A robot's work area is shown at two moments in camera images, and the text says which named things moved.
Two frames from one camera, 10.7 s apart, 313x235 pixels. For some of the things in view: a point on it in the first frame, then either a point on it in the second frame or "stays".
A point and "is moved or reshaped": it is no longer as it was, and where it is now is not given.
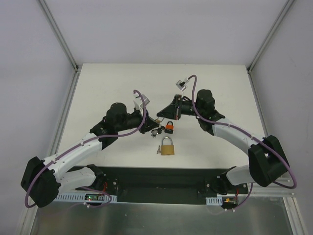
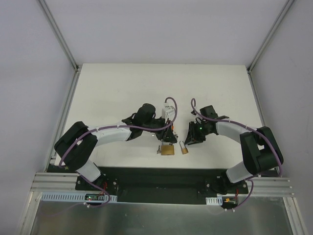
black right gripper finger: [168, 111] → [190, 136]
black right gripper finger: [173, 110] → [198, 138]
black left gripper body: [144, 121] → [167, 133]
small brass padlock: [158, 121] is moved or reshaped
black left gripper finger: [150, 123] → [169, 136]
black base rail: [160, 184] stays
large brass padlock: [167, 148] stays
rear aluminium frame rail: [274, 189] stays
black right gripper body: [176, 107] → [193, 133]
